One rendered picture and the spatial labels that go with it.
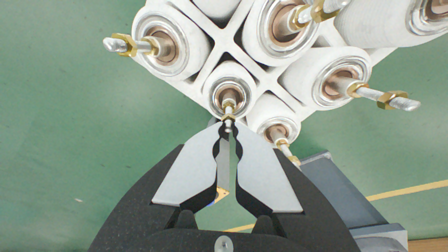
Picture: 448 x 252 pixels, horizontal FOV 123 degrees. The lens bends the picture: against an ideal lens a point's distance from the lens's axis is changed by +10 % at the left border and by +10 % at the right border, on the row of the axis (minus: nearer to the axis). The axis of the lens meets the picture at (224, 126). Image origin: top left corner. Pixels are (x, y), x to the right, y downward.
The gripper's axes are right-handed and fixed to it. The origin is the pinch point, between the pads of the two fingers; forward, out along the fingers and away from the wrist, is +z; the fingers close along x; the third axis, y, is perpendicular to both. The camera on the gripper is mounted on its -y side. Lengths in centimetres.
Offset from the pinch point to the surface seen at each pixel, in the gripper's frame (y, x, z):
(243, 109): 2.3, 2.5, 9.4
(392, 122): 17, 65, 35
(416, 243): 126, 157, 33
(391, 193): 64, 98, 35
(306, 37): -7.7, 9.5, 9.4
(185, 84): 0.2, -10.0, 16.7
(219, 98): 0.6, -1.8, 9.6
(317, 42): -7.8, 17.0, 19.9
